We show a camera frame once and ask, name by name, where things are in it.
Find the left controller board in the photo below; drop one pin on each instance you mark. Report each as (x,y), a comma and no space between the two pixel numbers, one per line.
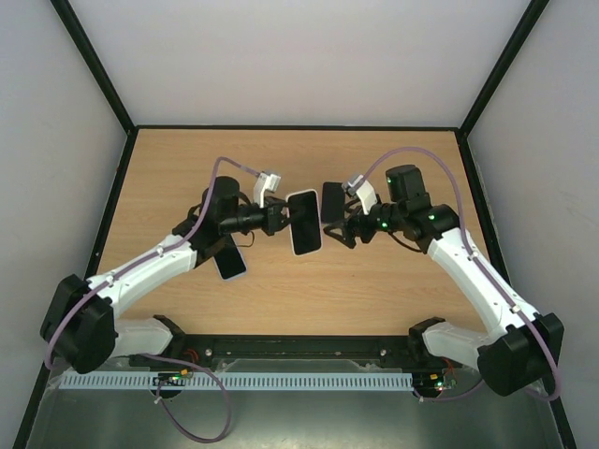
(178,378)

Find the black phone white edge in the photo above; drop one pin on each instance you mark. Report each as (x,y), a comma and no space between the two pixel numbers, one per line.
(304,222)

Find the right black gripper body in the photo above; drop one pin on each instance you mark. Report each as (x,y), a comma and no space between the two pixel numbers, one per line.
(357,226)

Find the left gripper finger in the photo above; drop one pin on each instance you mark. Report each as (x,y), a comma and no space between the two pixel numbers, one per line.
(280,206)
(283,223)

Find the white slotted cable duct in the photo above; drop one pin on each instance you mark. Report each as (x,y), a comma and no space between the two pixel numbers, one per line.
(245,381)

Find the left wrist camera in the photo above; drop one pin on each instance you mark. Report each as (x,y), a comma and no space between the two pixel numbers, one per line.
(266,182)

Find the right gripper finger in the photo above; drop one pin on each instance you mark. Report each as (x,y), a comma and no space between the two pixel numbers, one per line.
(349,212)
(341,233)

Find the phone in blue case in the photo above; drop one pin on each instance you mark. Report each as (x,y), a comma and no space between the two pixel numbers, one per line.
(230,263)

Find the dark blue phone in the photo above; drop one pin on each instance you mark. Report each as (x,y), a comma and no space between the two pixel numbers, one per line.
(332,202)

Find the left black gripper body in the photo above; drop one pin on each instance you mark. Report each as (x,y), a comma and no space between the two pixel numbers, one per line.
(269,224)

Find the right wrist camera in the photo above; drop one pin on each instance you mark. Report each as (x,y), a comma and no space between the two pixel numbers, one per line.
(360,189)

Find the black aluminium frame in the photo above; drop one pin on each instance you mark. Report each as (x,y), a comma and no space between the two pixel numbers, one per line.
(72,24)

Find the right controller board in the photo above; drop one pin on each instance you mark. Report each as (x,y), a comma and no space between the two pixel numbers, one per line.
(440,381)

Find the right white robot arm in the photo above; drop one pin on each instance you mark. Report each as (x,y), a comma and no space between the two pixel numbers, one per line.
(519,345)

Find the black mounting rail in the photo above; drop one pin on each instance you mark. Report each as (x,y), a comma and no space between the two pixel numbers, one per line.
(388,352)

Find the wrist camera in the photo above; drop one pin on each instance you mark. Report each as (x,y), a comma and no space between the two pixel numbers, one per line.
(360,189)
(266,182)

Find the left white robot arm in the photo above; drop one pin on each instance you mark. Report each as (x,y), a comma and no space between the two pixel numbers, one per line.
(84,323)

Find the controller board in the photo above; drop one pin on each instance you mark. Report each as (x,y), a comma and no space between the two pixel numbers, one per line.
(440,381)
(178,378)

